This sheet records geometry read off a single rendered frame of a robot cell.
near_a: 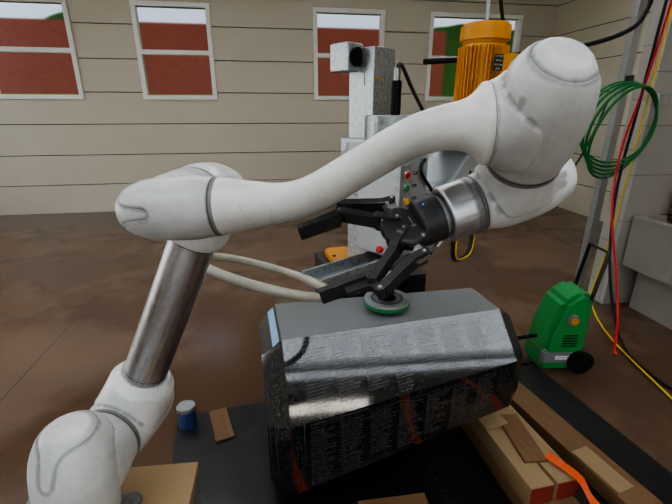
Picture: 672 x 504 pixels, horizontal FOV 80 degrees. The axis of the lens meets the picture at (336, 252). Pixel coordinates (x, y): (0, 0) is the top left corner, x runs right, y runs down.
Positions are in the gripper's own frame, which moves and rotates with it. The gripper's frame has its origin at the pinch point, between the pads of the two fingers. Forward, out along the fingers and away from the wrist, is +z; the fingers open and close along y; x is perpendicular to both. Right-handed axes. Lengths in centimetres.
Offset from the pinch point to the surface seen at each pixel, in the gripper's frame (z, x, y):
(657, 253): -264, -248, 103
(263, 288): 16, -41, 33
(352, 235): -28, -147, 141
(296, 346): 19, -99, 47
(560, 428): -94, -201, 4
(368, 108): -58, -78, 166
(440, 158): -74, -82, 108
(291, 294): 10, -46, 31
